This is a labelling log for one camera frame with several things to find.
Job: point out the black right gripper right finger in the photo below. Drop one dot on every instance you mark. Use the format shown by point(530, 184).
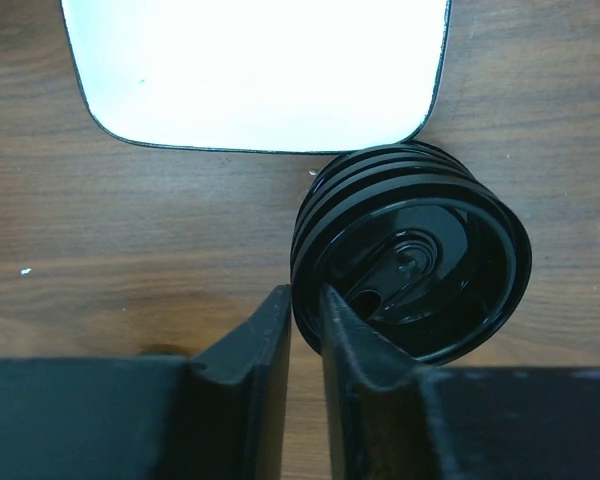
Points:
point(392, 417)

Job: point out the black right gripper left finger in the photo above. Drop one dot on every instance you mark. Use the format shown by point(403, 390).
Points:
point(217, 415)

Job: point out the white rectangular plate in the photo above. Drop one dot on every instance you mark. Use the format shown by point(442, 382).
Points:
point(259, 76)

